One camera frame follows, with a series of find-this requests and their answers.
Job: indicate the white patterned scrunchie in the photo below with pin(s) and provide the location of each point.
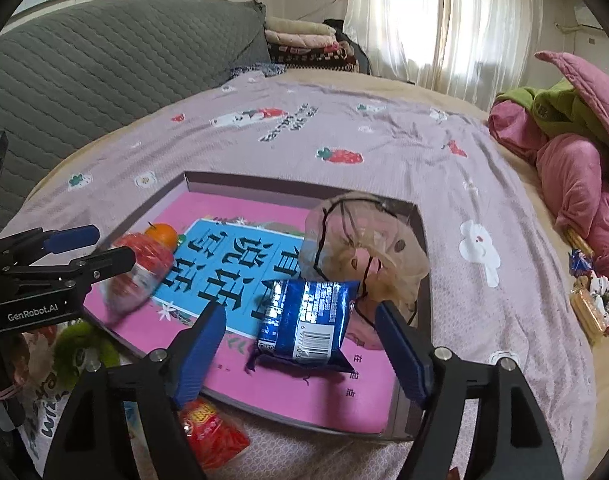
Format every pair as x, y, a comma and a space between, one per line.
599, 293

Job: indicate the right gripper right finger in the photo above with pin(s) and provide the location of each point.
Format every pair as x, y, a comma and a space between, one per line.
511, 438

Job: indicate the green garment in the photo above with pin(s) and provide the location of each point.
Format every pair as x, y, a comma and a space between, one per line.
558, 110

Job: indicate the stack of folded blankets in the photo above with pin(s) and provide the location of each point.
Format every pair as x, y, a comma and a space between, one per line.
319, 46

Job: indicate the dark shallow box tray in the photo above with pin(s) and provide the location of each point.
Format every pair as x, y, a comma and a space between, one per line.
264, 284

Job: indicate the white sheer curtain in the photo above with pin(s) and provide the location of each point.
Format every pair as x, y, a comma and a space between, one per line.
469, 49

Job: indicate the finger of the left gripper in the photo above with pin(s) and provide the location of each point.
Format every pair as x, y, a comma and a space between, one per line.
17, 281
32, 245

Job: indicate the red white snack bowl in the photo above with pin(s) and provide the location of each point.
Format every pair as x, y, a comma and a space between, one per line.
126, 292

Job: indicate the blue candy wrapper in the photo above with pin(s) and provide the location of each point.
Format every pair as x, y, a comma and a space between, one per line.
579, 263

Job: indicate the beige mesh drawstring bag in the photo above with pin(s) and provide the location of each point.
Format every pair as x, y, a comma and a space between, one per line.
374, 241

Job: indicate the purple strawberry bedsheet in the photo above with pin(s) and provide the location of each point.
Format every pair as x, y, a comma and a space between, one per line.
498, 285

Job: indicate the orange tangerine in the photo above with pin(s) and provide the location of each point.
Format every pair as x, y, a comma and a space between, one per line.
163, 234

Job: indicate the person's left hand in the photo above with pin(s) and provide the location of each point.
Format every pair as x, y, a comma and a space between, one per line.
26, 357

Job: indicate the pink blue book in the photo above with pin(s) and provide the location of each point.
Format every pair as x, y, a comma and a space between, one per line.
254, 299

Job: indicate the pink quilted comforter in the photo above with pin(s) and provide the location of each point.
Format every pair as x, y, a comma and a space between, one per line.
573, 171

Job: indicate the red snack packet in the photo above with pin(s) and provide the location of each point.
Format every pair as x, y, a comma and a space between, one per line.
215, 439

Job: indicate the grey quilted headboard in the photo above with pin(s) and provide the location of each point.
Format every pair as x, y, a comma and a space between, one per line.
69, 77

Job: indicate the yellow biscuit packet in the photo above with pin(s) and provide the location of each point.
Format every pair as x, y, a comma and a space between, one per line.
590, 318

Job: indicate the white air conditioner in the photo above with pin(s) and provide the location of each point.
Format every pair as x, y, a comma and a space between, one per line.
585, 18

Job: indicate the blue snack packet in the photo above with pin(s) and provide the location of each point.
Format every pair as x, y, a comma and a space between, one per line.
305, 323

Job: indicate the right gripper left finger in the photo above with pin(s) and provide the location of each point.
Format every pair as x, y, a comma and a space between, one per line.
92, 438

